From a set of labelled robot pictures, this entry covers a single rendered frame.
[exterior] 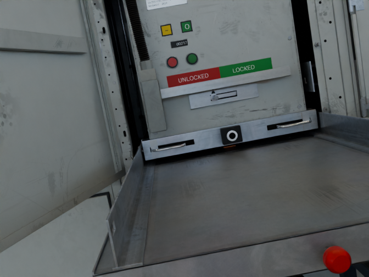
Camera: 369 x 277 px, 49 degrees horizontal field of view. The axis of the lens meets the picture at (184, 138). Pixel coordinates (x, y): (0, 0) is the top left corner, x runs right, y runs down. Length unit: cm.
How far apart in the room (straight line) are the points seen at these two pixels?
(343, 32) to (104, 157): 78
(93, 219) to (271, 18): 80
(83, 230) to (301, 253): 81
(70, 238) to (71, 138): 36
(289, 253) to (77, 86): 73
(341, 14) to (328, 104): 26
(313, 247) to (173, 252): 19
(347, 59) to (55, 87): 83
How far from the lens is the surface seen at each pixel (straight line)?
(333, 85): 129
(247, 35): 127
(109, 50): 120
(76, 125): 107
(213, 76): 124
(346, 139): 115
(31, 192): 90
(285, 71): 124
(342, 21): 131
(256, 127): 126
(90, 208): 124
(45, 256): 131
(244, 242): 57
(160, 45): 124
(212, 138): 124
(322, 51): 128
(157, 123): 112
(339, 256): 55
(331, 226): 59
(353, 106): 132
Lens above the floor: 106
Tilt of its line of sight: 7 degrees down
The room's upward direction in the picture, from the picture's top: 10 degrees counter-clockwise
